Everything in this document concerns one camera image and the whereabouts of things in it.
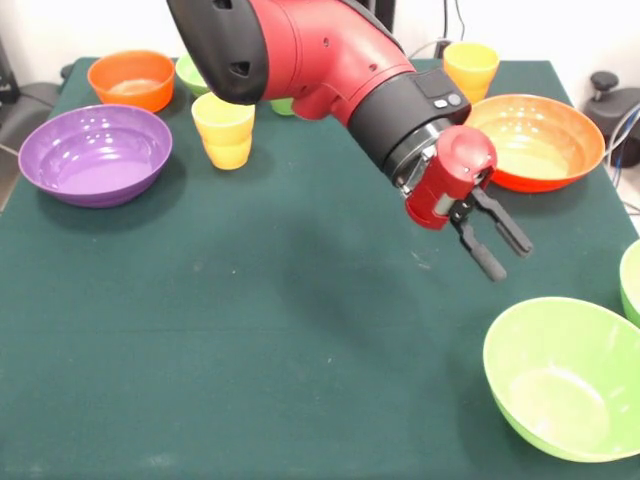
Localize black knobbed equipment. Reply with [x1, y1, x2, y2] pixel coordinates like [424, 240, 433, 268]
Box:
[584, 71, 640, 169]

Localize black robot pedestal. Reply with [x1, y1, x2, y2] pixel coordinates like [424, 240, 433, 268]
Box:
[372, 0, 396, 36]

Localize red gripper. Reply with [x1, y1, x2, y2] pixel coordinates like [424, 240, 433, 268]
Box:
[404, 124, 534, 283]

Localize dark green table cloth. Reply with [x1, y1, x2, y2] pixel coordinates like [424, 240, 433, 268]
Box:
[0, 57, 640, 480]

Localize large green plastic bowl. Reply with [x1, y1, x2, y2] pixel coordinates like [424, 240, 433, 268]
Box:
[618, 239, 640, 329]
[483, 296, 640, 464]

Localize blue and white cables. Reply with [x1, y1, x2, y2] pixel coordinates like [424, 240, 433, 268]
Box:
[602, 102, 640, 191]

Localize thin black cable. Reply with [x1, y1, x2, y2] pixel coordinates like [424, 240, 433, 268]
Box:
[452, 0, 469, 45]

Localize large orange plastic bowl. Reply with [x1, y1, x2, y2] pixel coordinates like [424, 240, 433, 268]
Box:
[464, 93, 607, 194]

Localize yellow plastic cup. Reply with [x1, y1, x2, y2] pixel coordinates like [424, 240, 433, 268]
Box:
[191, 92, 257, 171]
[443, 42, 501, 105]

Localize purple plastic bowl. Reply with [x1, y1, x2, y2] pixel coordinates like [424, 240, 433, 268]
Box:
[18, 103, 174, 209]

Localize small green plastic bowl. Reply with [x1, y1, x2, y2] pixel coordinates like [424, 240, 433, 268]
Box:
[175, 53, 211, 98]

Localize small orange plastic bowl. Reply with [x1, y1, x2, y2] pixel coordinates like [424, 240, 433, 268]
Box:
[87, 49, 177, 114]

